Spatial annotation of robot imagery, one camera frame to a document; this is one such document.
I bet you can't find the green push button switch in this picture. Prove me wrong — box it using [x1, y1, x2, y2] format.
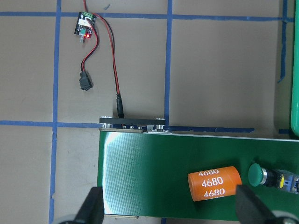
[248, 163, 299, 194]

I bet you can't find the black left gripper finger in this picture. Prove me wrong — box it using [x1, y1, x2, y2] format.
[74, 187, 104, 224]

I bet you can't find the motor speed controller board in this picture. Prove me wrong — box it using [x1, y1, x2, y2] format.
[74, 11, 96, 42]

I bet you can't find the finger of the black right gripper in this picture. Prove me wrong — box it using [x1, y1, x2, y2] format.
[235, 185, 277, 224]

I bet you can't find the green plastic tray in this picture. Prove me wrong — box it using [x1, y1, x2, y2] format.
[291, 0, 299, 137]

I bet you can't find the orange cylinder labelled 4680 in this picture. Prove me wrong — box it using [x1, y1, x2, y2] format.
[187, 166, 242, 202]

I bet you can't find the black inline cable connector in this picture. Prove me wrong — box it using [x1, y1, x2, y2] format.
[79, 71, 93, 91]

